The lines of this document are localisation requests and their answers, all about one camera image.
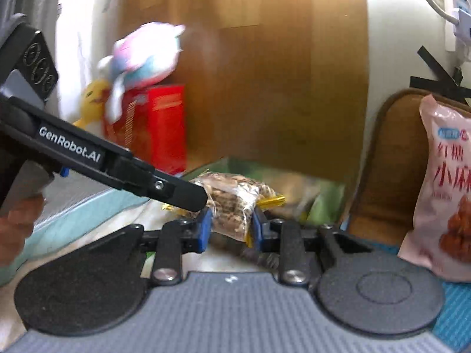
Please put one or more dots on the pink snack bag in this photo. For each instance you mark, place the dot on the pink snack bag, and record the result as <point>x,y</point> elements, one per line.
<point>441,176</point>

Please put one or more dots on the person's left hand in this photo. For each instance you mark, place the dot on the person's left hand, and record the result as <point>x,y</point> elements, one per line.
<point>16,228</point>

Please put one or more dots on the black tape strip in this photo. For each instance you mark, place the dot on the black tape strip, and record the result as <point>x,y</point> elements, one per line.
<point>438,85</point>
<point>439,64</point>

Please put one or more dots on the brown seat cushion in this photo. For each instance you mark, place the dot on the brown seat cushion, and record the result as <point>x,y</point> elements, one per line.
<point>390,161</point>

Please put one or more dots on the red gift bag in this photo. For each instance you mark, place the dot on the red gift bag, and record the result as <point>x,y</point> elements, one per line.
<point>162,125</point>

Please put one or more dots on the white power strip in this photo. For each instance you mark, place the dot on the white power strip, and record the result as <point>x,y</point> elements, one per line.
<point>460,3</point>

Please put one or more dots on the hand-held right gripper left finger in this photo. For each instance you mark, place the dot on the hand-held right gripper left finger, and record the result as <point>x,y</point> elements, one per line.
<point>204,230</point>

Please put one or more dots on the wooden board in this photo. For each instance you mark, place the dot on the wooden board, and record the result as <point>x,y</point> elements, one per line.
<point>279,81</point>

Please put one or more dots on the clear bag of nuts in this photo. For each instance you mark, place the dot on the clear bag of nuts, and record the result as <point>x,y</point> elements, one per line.
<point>231,206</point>

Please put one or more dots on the yellow duck plush toy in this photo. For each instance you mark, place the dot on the yellow duck plush toy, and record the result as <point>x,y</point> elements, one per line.
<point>92,104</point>

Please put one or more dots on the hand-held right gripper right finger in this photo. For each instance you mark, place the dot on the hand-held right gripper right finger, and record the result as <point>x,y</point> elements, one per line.
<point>256,230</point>

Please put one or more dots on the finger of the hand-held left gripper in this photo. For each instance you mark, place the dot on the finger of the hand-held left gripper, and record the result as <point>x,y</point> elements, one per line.
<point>176,195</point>

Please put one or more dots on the pastel plush toy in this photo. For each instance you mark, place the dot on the pastel plush toy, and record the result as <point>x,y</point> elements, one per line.
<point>143,60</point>

